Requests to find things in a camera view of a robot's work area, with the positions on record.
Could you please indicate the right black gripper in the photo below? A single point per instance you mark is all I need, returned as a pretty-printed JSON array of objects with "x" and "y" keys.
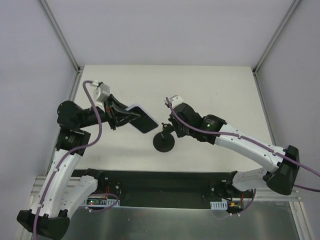
[{"x": 175, "y": 124}]

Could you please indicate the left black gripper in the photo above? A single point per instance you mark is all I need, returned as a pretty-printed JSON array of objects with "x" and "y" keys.
[{"x": 112, "y": 115}]

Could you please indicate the black phone stand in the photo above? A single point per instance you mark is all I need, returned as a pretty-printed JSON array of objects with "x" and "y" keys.
[{"x": 163, "y": 141}]

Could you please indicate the black phone lavender case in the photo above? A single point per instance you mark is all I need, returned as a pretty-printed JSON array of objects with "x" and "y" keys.
[{"x": 145, "y": 120}]

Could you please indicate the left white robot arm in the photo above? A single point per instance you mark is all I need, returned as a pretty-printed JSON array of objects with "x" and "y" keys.
[{"x": 49, "y": 216}]

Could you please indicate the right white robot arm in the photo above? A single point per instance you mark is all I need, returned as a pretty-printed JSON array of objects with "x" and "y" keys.
[{"x": 279, "y": 166}]

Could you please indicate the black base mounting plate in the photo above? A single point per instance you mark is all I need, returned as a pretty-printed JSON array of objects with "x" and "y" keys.
[{"x": 156, "y": 189}]

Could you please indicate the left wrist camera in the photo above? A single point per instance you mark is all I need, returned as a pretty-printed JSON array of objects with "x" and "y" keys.
[{"x": 100, "y": 94}]

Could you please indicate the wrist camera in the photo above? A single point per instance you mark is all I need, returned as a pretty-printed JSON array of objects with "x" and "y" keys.
[
  {"x": 175, "y": 101},
  {"x": 100, "y": 94}
]

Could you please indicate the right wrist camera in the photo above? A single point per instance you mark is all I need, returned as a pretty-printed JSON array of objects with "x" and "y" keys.
[{"x": 175, "y": 101}]

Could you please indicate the left aluminium frame post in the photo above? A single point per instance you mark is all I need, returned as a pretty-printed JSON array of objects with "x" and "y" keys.
[{"x": 44, "y": 5}]

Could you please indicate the aluminium frame post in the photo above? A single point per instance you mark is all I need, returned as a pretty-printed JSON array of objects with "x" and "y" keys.
[
  {"x": 293, "y": 7},
  {"x": 44, "y": 5}
]

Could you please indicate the right white cable duct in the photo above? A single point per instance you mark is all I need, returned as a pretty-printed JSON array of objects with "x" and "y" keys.
[{"x": 219, "y": 205}]

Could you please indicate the white cable duct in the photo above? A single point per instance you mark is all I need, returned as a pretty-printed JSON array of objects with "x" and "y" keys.
[
  {"x": 100, "y": 202},
  {"x": 219, "y": 205}
]

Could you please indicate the left white cable duct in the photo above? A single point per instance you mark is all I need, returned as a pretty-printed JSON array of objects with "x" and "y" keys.
[{"x": 100, "y": 202}]

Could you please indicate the front aluminium rail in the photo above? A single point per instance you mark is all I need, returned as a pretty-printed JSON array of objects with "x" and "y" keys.
[{"x": 262, "y": 194}]

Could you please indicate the right aluminium frame post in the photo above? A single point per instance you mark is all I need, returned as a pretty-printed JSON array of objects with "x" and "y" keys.
[{"x": 293, "y": 7}]

